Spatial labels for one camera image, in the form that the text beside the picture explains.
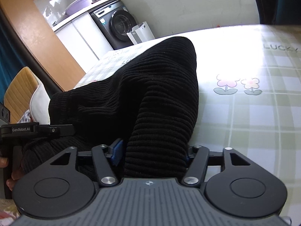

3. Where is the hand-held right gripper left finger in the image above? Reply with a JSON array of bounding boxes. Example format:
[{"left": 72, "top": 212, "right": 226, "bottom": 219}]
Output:
[{"left": 45, "top": 138, "right": 124, "bottom": 187}]

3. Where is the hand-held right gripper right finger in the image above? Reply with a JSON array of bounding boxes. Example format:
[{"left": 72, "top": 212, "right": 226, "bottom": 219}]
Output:
[{"left": 182, "top": 145, "right": 258, "bottom": 187}]

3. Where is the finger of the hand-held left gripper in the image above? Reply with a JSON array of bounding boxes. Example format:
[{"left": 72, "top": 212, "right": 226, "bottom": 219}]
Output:
[{"left": 38, "top": 124, "right": 76, "bottom": 137}]

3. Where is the black knitted sweater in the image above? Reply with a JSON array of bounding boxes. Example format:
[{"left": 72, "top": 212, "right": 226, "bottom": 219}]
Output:
[{"left": 20, "top": 36, "right": 200, "bottom": 179}]

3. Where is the person's left hand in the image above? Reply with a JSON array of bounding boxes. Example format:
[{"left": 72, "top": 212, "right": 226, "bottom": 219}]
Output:
[{"left": 0, "top": 157, "right": 25, "bottom": 192}]

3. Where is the blue white plaid shirt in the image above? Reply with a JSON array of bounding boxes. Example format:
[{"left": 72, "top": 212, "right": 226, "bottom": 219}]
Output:
[{"left": 21, "top": 110, "right": 32, "bottom": 123}]

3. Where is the yellow upholstered chair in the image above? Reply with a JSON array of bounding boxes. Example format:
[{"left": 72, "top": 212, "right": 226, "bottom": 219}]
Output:
[{"left": 3, "top": 66, "right": 51, "bottom": 124}]

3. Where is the wooden partition panel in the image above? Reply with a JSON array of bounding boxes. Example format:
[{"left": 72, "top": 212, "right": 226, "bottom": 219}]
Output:
[{"left": 0, "top": 0, "right": 86, "bottom": 92}]

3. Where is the white base cabinet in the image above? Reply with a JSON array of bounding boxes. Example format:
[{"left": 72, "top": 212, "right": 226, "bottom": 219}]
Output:
[{"left": 52, "top": 0, "right": 123, "bottom": 62}]

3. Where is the white trash bin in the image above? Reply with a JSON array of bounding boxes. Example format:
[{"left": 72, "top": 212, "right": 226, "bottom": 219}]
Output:
[{"left": 126, "top": 21, "right": 156, "bottom": 45}]

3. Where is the grey washing machine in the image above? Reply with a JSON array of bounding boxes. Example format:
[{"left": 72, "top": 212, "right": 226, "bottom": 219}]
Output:
[{"left": 90, "top": 0, "right": 138, "bottom": 50}]

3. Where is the purple plastic basin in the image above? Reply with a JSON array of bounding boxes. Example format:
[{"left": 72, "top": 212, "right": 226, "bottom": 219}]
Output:
[{"left": 65, "top": 0, "right": 93, "bottom": 16}]

